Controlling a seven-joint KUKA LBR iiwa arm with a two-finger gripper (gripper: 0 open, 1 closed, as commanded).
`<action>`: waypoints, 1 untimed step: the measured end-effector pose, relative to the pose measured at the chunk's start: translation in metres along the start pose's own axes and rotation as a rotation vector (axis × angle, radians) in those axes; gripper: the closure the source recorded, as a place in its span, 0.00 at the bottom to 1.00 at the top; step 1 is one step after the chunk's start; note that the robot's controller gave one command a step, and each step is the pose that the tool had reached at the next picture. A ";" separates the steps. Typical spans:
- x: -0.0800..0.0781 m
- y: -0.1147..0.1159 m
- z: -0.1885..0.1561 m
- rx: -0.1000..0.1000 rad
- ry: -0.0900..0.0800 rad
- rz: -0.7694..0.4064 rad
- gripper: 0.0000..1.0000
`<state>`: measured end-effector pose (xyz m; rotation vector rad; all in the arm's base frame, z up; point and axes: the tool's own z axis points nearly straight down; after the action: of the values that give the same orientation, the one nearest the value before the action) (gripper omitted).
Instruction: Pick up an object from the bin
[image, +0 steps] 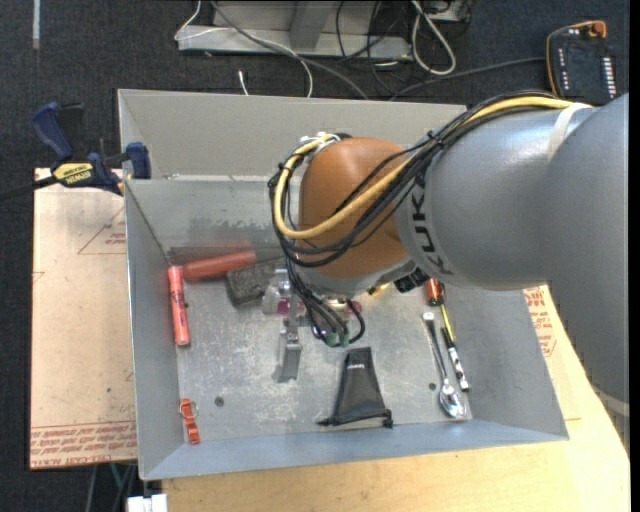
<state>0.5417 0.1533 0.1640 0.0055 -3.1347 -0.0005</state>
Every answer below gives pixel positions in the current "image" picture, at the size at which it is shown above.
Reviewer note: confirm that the dark grey sponge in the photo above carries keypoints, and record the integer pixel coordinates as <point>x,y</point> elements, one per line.
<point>250,285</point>

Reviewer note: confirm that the red-orange plain tube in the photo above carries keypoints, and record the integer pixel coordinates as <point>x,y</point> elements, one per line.
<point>220,265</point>

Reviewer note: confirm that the metal spoon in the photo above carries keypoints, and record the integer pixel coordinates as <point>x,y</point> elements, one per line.
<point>451,401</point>

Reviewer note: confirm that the clear pink small bottle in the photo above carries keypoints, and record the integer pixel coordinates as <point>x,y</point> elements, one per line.
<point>272,300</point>

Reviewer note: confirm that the grey metal bin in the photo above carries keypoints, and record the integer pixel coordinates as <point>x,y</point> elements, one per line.
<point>250,390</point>

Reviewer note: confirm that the orange tube with black print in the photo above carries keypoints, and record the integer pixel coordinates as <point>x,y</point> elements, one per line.
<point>179,310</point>

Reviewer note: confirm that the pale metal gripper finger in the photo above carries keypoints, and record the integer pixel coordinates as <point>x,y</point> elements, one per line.
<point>293,360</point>
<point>281,350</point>

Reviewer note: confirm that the brown cardboard board red print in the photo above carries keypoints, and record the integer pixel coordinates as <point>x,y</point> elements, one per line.
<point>80,300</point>

